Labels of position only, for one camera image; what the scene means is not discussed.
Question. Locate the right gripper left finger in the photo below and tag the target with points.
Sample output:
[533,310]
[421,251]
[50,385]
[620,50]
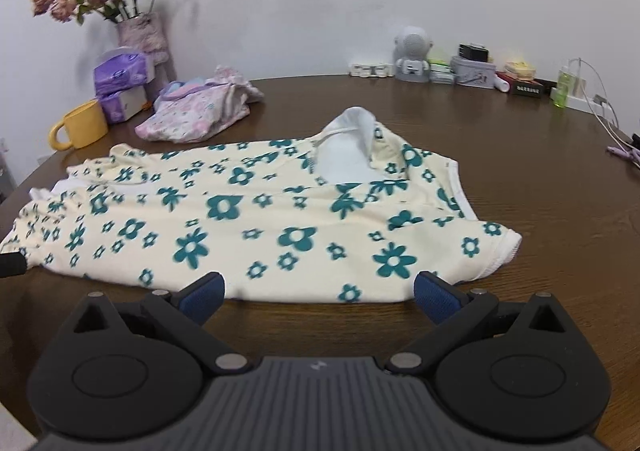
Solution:
[180,317]

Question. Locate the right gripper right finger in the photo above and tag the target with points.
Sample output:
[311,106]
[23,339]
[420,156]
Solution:
[456,316]

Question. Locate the cream green flower shirt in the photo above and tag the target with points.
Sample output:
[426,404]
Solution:
[353,213]

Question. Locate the pink floral storage bag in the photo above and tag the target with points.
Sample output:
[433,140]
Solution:
[197,109]

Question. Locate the yellow mug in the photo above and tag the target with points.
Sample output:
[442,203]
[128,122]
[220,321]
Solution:
[79,128]

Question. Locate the lower purple tissue pack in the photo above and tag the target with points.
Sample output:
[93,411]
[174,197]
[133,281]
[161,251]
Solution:
[120,106]

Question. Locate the purple tissue pack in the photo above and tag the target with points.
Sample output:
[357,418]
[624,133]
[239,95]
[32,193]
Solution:
[120,106]
[120,69]

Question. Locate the white tube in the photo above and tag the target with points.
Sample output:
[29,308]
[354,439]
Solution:
[502,85]

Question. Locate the black red box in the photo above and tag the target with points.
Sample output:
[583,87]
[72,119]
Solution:
[529,88]

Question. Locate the green spray bottle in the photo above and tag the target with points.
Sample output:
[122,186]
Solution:
[563,87]

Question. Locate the grey tin box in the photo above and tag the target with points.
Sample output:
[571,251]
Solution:
[473,74]

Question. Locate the green white card stack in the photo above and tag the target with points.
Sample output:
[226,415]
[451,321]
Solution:
[441,73]

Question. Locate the upper purple tissue pack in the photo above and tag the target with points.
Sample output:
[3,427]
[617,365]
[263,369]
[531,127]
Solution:
[120,69]

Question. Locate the yellow sticky notes stack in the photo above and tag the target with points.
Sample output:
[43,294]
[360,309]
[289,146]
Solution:
[520,70]

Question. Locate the white power strip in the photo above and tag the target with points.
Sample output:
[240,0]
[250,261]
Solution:
[589,106]

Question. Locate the black small device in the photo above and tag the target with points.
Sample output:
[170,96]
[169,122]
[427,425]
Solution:
[473,52]

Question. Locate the white astronaut figure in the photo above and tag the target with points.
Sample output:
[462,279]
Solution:
[412,45]

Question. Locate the purple fuzzy vase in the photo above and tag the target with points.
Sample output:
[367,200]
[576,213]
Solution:
[146,33]

